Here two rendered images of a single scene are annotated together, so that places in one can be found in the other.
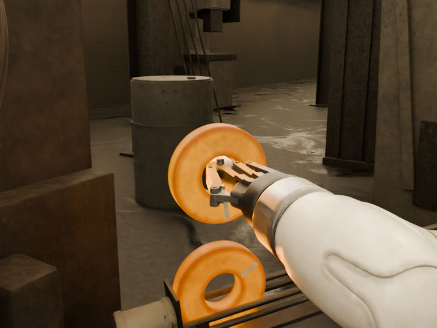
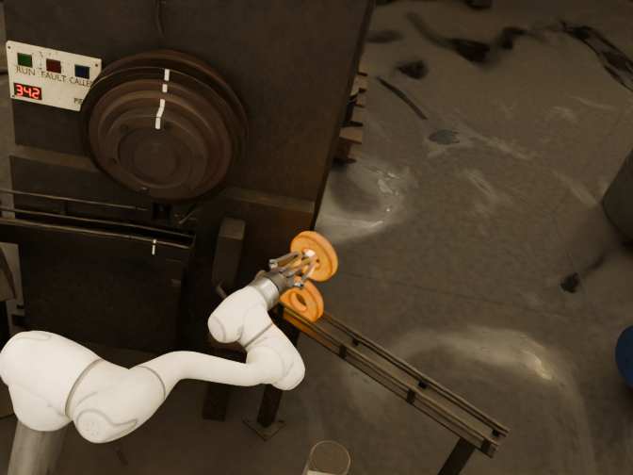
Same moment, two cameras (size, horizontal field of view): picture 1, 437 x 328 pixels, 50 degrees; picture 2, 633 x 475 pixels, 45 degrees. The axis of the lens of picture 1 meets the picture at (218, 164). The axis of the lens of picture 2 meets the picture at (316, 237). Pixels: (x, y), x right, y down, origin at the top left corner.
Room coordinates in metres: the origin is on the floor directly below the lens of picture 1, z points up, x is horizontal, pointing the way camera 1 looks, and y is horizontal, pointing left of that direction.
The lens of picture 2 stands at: (-0.36, -1.22, 2.46)
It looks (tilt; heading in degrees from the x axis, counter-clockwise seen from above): 43 degrees down; 50
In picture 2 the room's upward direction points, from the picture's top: 15 degrees clockwise
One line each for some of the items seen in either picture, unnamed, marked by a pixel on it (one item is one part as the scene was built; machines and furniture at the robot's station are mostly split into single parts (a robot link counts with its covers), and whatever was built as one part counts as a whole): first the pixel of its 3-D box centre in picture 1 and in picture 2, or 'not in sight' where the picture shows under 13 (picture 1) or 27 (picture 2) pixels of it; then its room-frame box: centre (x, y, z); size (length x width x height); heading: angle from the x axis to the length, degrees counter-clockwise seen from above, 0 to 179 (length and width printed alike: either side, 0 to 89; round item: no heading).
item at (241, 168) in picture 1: (251, 180); (298, 270); (0.62, -0.05, 0.91); 0.11 x 0.01 x 0.04; 20
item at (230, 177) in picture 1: (234, 182); (291, 265); (0.61, -0.02, 0.91); 0.11 x 0.01 x 0.04; 23
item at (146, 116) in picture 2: not in sight; (156, 155); (0.32, 0.32, 1.11); 0.28 x 0.06 x 0.28; 147
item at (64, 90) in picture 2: not in sight; (55, 79); (0.15, 0.67, 1.15); 0.26 x 0.02 x 0.18; 147
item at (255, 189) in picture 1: (265, 198); (279, 280); (0.55, -0.06, 0.91); 0.09 x 0.08 x 0.07; 22
